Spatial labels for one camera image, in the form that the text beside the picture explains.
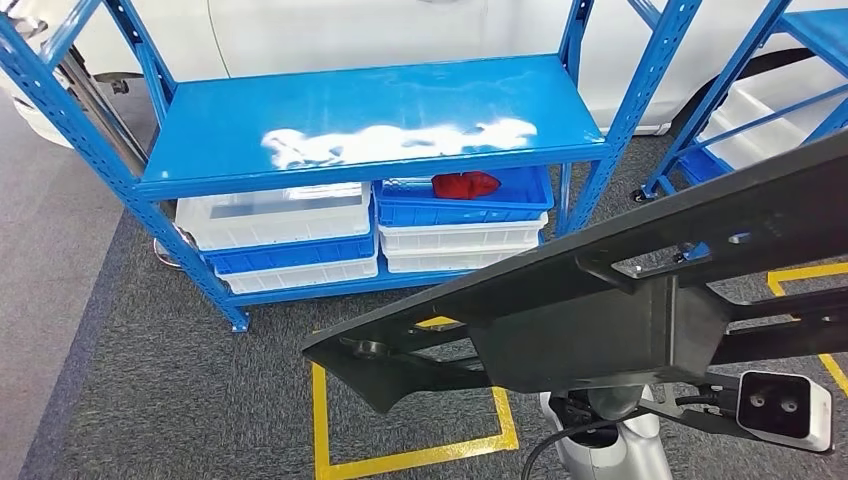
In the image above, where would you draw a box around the large black plastic panel part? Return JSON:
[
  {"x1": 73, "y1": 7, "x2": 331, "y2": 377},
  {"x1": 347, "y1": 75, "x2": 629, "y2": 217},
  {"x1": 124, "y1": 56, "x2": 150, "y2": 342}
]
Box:
[{"x1": 301, "y1": 129, "x2": 848, "y2": 442}]

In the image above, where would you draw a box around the red plastic part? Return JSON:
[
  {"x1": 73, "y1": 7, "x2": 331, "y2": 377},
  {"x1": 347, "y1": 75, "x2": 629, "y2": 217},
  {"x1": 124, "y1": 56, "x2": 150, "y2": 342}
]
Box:
[{"x1": 431, "y1": 170, "x2": 502, "y2": 201}]

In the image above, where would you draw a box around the blue steel shelf rack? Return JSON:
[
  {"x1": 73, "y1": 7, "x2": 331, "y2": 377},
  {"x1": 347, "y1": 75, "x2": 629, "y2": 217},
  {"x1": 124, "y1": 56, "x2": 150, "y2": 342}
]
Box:
[
  {"x1": 632, "y1": 0, "x2": 848, "y2": 204},
  {"x1": 0, "y1": 0, "x2": 704, "y2": 334}
]

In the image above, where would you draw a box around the white plastic bin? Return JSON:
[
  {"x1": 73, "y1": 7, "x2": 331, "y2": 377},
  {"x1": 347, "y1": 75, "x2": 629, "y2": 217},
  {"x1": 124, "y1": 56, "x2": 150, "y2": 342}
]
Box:
[
  {"x1": 384, "y1": 245, "x2": 541, "y2": 275},
  {"x1": 175, "y1": 182, "x2": 373, "y2": 252},
  {"x1": 378, "y1": 213, "x2": 550, "y2": 254},
  {"x1": 215, "y1": 254, "x2": 381, "y2": 296}
]

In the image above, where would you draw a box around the blue plastic bin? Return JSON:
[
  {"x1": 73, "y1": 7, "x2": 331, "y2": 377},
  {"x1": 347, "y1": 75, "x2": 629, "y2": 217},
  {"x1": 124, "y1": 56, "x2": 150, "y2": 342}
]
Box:
[{"x1": 374, "y1": 165, "x2": 556, "y2": 229}]

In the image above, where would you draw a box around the chrome round base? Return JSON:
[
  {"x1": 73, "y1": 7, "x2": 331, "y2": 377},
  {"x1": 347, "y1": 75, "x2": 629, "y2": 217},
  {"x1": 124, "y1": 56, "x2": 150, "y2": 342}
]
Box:
[{"x1": 152, "y1": 227, "x2": 195, "y2": 270}]

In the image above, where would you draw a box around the grey metal pole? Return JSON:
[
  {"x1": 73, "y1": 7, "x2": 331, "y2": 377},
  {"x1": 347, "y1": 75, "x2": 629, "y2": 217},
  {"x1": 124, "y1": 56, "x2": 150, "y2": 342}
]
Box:
[{"x1": 56, "y1": 49, "x2": 150, "y2": 177}]

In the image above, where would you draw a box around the large white plastic tray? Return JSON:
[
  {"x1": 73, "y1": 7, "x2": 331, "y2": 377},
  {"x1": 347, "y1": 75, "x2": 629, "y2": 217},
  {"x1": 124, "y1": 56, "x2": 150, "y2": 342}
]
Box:
[{"x1": 700, "y1": 58, "x2": 848, "y2": 171}]

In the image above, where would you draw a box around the black camera cable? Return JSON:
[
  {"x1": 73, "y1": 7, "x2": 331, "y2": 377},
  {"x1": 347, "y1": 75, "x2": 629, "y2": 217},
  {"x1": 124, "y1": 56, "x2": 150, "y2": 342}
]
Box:
[{"x1": 519, "y1": 390, "x2": 740, "y2": 480}]

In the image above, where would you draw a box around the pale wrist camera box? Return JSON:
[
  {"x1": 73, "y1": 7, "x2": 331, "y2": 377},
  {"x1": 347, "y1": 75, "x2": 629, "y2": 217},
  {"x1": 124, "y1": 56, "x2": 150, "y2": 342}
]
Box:
[{"x1": 735, "y1": 370, "x2": 835, "y2": 456}]

